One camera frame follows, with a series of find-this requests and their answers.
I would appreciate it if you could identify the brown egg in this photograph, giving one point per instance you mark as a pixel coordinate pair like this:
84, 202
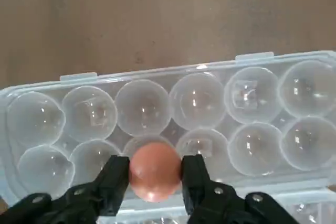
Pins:
155, 171

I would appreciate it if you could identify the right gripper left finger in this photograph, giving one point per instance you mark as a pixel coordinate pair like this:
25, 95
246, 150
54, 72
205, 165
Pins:
113, 182

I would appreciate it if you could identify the transparent twelve-slot egg tray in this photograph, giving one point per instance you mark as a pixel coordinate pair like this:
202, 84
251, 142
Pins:
197, 103

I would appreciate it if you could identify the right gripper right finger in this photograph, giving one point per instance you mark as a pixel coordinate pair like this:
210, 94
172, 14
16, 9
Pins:
197, 190

